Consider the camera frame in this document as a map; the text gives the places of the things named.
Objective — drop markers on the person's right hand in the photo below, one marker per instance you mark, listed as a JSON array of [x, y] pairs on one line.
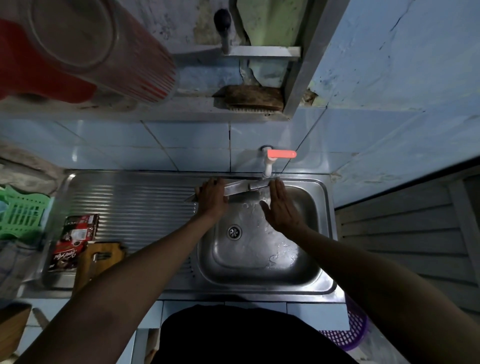
[[281, 213]]

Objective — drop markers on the person's left hand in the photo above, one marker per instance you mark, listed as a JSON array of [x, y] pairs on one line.
[[212, 198]]

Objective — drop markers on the small wooden cutting board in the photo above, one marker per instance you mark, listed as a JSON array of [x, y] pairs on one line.
[[112, 258]]

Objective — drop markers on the knives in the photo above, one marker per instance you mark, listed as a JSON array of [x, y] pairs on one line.
[[100, 258]]

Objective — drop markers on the person's right forearm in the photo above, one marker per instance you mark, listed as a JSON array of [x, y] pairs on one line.
[[405, 296]]

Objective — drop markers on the person's left forearm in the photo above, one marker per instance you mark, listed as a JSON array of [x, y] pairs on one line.
[[123, 292]]

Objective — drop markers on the person's black clothing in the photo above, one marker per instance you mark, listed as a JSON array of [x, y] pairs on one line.
[[243, 337]]

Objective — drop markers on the stainless steel sink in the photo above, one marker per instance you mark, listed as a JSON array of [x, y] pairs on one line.
[[138, 206]]

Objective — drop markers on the wooden scrub brush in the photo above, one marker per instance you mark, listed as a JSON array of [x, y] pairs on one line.
[[251, 98]]

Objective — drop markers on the grey slatted wooden door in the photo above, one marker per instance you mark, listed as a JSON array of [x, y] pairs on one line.
[[405, 225]]

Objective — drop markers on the purple plastic basket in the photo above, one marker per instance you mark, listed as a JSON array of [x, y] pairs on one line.
[[354, 330]]

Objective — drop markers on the red black sachet pack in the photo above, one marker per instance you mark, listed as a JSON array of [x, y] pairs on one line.
[[73, 240]]

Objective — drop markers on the red striped drinking glass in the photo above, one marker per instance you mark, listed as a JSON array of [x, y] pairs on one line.
[[127, 63]]

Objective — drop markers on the green plastic basket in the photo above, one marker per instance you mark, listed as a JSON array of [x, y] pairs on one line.
[[24, 213]]

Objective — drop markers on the checked dishcloth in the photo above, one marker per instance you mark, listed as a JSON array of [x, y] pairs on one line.
[[17, 270]]

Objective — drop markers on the red plastic cup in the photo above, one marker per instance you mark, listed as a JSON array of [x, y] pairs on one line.
[[37, 75]]

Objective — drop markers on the wooden knife block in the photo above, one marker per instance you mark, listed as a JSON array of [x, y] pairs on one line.
[[13, 328]]

